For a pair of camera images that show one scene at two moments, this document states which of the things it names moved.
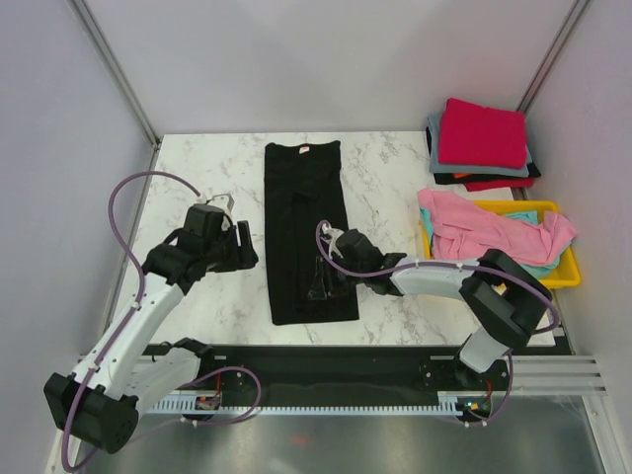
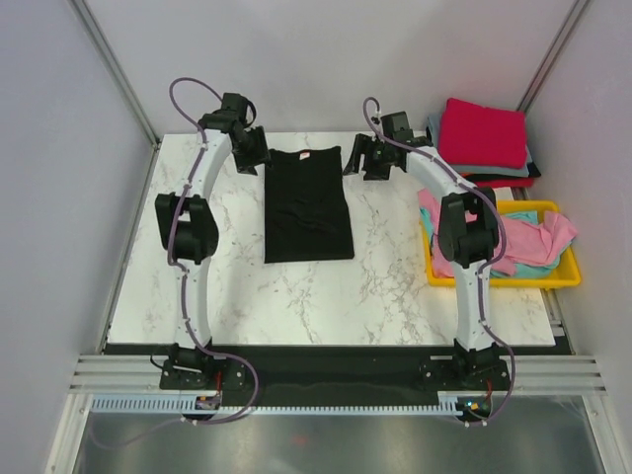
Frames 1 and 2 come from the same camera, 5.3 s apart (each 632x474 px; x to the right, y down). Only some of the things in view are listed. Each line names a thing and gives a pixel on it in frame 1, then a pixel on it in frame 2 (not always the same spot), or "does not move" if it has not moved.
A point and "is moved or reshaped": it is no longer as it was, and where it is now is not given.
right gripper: (321, 287) to (362, 146)
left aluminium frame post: (88, 21) does not move
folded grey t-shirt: (434, 124) does not move
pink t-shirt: (463, 229) does not move
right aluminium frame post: (552, 54) does not move
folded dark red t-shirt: (500, 184) does not move
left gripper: (242, 256) to (262, 156)
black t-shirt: (303, 185) is moved or reshaped
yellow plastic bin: (566, 275) does not move
